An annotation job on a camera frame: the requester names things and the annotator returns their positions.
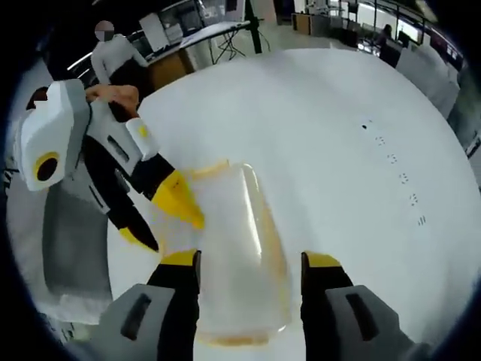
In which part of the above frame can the black tripod stand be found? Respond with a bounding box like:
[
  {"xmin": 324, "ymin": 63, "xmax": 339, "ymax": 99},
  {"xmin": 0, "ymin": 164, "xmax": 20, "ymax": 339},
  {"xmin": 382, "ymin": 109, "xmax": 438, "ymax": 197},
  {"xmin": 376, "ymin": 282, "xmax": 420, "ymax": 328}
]
[{"xmin": 243, "ymin": 0, "xmax": 265, "ymax": 56}]

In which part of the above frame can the grey partition panel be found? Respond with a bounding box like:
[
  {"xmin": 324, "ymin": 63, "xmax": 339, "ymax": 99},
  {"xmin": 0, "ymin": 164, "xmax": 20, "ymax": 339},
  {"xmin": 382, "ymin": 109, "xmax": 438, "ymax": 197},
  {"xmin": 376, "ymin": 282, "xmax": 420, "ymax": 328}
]
[{"xmin": 396, "ymin": 44, "xmax": 462, "ymax": 118}]

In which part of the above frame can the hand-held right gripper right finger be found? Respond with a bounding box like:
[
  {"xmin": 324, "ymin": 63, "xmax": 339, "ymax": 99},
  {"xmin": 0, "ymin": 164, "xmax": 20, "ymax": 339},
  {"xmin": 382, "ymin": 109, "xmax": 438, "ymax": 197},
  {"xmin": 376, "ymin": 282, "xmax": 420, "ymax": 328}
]
[{"xmin": 300, "ymin": 250, "xmax": 428, "ymax": 361}]

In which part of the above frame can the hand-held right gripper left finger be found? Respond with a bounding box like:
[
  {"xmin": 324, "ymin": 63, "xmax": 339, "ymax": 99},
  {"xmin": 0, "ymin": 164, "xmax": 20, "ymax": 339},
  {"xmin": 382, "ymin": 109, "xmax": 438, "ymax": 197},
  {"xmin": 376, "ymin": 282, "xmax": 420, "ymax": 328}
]
[{"xmin": 86, "ymin": 248, "xmax": 201, "ymax": 361}]

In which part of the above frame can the person's left hand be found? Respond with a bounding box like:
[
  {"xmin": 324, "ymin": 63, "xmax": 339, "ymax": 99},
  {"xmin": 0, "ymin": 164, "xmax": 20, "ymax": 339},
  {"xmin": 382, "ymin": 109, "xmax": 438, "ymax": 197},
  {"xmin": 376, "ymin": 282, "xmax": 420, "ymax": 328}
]
[{"xmin": 85, "ymin": 84, "xmax": 142, "ymax": 123}]

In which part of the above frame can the white desk with black legs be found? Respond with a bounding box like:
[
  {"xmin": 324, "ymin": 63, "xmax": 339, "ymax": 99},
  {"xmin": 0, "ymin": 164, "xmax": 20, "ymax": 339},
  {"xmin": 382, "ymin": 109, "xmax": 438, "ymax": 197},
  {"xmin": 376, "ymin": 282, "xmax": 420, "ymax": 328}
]
[{"xmin": 179, "ymin": 20, "xmax": 252, "ymax": 65}]

